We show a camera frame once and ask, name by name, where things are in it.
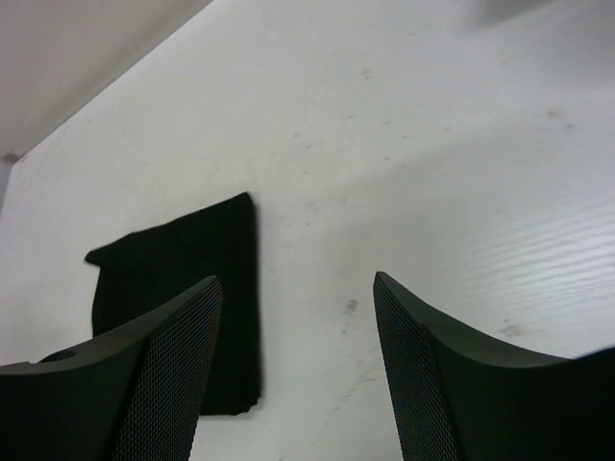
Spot black tank top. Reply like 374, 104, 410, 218
85, 191, 264, 417

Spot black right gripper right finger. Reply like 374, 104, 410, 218
373, 272, 614, 460

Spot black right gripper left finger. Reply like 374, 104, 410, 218
1, 277, 223, 460

